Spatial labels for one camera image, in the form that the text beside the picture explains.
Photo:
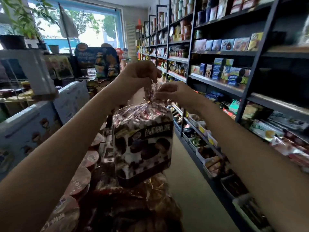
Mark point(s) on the row of pastel snack boxes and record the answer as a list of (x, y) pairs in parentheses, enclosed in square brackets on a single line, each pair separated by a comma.
[(227, 44)]

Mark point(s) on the row of tall snack cartons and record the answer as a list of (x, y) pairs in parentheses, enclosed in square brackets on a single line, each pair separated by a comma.
[(217, 9)]

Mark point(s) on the large black metal shelf unit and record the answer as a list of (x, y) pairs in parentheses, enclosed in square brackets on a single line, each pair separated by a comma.
[(263, 57)]

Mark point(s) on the person's left hand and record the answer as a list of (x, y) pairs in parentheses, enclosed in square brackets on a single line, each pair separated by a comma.
[(137, 72)]

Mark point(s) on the large white-blue printed carton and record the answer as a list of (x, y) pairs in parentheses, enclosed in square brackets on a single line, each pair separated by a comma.
[(26, 135)]

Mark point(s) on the pile of brown snack bags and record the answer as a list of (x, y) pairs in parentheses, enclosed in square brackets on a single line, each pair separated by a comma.
[(135, 205)]

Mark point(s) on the person's left forearm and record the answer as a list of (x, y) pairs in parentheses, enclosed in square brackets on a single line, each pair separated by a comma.
[(58, 154)]

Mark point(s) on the black snack tray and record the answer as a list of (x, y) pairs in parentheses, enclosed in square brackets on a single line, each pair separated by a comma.
[(234, 186)]

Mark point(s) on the person's right forearm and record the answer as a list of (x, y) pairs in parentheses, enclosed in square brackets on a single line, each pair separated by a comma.
[(248, 152)]

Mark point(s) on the pile of flat snack packets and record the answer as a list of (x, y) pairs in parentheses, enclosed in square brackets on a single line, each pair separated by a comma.
[(268, 129)]

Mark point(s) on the clear black-white cookie bag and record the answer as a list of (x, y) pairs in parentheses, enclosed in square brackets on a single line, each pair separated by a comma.
[(142, 142)]

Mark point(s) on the white louvred panel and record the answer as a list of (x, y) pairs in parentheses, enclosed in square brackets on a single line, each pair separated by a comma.
[(130, 38)]

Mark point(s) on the blue cartoon display stand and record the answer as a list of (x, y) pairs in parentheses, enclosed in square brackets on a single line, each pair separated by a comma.
[(96, 60)]

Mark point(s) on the green potted plant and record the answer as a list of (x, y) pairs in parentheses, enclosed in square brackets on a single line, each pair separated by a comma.
[(21, 21)]

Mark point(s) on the row of white snack bins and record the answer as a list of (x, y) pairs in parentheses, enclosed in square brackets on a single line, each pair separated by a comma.
[(205, 152)]

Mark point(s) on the row of red-lidded noodle cups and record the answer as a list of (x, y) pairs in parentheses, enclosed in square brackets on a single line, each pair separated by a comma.
[(79, 176)]

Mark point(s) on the large shop window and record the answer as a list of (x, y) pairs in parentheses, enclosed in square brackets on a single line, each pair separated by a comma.
[(94, 28)]

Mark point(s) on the grey folded flag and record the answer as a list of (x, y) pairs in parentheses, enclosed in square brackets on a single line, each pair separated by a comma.
[(67, 25)]

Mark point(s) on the yellowish printed poster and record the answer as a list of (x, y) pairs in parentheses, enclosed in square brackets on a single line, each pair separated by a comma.
[(60, 66)]

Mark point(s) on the person's right fingers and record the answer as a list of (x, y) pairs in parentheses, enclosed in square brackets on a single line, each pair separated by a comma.
[(165, 90)]

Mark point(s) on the person's right hand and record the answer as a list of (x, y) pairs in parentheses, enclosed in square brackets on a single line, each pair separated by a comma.
[(179, 94)]

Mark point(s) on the white box on rack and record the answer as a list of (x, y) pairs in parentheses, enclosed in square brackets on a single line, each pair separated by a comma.
[(36, 70)]

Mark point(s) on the person's left fingers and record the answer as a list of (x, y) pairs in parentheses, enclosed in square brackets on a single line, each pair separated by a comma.
[(152, 76)]

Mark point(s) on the small white pot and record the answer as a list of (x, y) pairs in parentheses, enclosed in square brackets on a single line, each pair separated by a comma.
[(54, 49)]

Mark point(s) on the small white-blue printed carton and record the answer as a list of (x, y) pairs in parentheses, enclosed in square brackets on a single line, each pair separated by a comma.
[(71, 101)]

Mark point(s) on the row of narrow black shelves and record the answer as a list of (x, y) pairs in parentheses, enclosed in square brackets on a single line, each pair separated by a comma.
[(177, 59)]

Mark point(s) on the jars and cups on shelves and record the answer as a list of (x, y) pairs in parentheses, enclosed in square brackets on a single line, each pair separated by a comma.
[(179, 31)]

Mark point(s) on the group of blue cookie boxes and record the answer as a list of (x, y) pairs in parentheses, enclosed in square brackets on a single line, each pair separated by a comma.
[(223, 70)]

